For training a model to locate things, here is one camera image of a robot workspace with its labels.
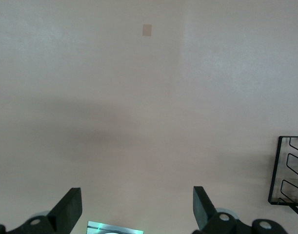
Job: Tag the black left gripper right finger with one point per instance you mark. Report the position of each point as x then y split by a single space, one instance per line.
201 207

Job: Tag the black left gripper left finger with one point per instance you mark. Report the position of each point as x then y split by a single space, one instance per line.
68 207

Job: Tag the brown table cover sheet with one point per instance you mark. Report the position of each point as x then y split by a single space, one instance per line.
90 85

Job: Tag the small brown tape square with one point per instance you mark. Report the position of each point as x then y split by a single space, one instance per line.
146 30

